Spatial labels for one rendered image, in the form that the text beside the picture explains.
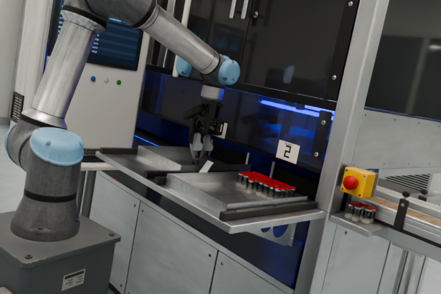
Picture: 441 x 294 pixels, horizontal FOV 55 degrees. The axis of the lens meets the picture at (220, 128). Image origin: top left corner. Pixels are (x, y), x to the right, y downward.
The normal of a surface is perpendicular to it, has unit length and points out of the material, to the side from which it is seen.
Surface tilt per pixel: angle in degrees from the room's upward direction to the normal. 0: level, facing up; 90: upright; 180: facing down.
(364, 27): 90
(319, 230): 90
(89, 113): 90
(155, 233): 90
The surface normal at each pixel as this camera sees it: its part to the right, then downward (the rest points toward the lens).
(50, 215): 0.44, -0.11
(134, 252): -0.72, -0.05
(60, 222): 0.72, -0.08
